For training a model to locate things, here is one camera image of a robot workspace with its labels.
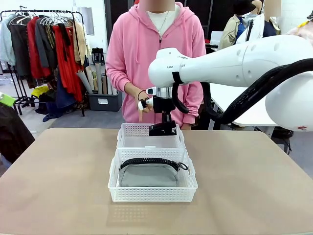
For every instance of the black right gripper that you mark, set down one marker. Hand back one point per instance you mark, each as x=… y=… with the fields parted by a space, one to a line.
x=163 y=104

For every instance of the grey pouch with black zipper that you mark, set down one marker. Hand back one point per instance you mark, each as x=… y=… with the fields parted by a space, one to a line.
x=146 y=177

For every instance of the person left forearm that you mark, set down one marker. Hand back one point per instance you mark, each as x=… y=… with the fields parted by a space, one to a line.
x=193 y=107

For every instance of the person right forearm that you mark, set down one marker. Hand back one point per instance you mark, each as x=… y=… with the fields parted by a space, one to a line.
x=119 y=80

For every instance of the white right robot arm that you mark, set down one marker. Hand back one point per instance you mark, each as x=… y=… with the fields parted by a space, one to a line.
x=220 y=63

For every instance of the person left hand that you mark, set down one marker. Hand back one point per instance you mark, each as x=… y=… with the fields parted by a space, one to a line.
x=187 y=126

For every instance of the person right hand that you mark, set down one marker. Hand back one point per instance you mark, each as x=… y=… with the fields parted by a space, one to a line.
x=141 y=115

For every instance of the white perforated plastic basket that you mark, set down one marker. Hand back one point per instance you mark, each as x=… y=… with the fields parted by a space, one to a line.
x=134 y=132
x=151 y=194

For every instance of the black wrist band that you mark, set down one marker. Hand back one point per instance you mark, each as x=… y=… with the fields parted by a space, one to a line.
x=141 y=94

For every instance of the grey storage bin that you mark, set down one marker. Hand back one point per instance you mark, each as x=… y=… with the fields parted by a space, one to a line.
x=104 y=101

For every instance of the brown cardboard tube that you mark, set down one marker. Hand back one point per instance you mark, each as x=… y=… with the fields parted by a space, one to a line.
x=104 y=85

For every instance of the person in pink hoodie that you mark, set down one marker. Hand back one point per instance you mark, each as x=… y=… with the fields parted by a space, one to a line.
x=137 y=49

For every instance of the white cardboard tube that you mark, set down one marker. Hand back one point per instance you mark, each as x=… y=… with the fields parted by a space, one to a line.
x=98 y=78

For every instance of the white background table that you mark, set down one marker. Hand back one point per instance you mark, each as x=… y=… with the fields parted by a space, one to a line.
x=252 y=115

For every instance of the beige paper roll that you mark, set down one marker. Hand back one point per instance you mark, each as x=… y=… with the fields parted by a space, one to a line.
x=90 y=78

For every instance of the grey fabric roll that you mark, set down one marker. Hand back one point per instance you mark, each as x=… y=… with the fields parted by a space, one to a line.
x=84 y=80

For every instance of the blue garment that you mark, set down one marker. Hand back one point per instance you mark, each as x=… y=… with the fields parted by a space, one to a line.
x=61 y=102

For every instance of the beige trench coat mannequin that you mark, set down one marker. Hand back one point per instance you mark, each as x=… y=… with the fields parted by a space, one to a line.
x=230 y=34

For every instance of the red dress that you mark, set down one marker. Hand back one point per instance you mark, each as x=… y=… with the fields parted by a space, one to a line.
x=69 y=68

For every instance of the beige shirt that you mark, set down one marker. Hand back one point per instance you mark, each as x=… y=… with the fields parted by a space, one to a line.
x=79 y=41

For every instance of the black tripod pole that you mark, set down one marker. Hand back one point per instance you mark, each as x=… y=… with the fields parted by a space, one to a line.
x=249 y=29

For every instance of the white coat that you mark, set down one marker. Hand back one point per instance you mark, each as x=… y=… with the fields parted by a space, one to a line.
x=256 y=29

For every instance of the yellow floor item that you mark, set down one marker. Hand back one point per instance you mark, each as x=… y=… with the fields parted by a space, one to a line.
x=40 y=91

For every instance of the black scarf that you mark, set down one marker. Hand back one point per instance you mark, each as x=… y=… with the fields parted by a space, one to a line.
x=64 y=36

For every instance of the black hat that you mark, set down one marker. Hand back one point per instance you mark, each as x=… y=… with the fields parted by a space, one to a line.
x=244 y=7

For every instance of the navy garment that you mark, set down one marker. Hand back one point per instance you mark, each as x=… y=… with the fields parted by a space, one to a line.
x=271 y=29

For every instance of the grey jacket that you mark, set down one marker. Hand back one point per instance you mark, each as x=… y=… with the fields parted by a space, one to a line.
x=45 y=44

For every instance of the red jacket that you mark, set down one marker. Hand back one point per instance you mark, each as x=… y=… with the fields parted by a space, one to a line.
x=34 y=49

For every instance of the dark brown garment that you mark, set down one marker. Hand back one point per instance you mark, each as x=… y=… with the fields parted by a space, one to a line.
x=14 y=134

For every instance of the black clothes rack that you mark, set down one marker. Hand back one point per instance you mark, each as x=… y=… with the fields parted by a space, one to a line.
x=49 y=11

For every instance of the pink fluffy sweater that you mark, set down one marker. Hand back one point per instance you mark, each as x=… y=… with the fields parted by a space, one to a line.
x=300 y=33

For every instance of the light green tag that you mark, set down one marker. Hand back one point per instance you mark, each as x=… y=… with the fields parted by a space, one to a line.
x=7 y=99

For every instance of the dark brown coat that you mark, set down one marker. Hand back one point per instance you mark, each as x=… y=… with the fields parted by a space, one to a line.
x=20 y=49

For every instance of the light blue sweater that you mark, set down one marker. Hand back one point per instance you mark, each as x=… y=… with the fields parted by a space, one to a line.
x=6 y=41

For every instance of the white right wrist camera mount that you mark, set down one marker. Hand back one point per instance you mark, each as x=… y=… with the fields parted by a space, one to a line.
x=151 y=91

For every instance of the black frame stand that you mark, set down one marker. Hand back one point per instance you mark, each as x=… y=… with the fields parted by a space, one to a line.
x=98 y=56

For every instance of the white wall poster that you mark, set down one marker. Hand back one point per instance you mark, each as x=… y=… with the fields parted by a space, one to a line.
x=88 y=20

